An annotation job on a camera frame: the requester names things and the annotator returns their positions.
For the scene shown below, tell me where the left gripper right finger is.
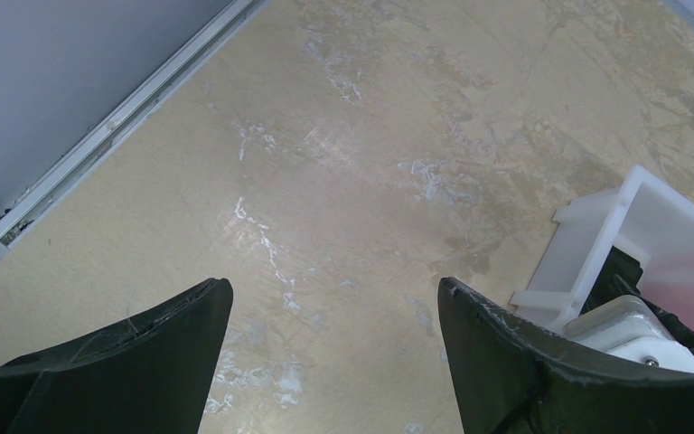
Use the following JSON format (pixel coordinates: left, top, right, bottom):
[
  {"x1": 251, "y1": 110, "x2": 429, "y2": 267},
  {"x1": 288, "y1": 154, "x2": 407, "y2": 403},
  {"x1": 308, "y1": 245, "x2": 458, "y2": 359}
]
[{"x1": 437, "y1": 278, "x2": 694, "y2": 433}]

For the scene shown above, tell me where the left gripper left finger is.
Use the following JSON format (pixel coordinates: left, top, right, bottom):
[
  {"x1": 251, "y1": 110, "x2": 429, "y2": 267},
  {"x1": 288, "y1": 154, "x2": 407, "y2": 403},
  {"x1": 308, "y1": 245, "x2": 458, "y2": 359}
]
[{"x1": 0, "y1": 278, "x2": 233, "y2": 433}]

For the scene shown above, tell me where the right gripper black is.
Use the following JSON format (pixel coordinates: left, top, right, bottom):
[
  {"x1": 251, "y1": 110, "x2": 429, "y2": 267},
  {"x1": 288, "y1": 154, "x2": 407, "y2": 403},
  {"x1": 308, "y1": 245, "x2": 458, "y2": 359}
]
[{"x1": 586, "y1": 246, "x2": 694, "y2": 366}]

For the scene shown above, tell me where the white plastic bin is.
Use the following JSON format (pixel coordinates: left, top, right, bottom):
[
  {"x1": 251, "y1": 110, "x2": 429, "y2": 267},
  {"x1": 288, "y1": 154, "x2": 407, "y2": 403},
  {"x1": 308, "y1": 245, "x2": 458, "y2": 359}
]
[{"x1": 510, "y1": 165, "x2": 694, "y2": 333}]

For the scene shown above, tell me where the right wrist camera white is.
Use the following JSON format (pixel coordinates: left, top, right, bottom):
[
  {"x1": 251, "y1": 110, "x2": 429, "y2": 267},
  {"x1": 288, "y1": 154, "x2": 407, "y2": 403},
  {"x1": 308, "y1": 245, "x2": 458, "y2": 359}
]
[{"x1": 563, "y1": 295, "x2": 694, "y2": 373}]

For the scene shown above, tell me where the aluminium frame rail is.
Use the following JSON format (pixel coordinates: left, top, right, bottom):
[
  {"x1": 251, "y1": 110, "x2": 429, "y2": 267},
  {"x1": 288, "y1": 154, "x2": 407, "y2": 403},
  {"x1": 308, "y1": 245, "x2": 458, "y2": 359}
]
[{"x1": 0, "y1": 1, "x2": 259, "y2": 259}]

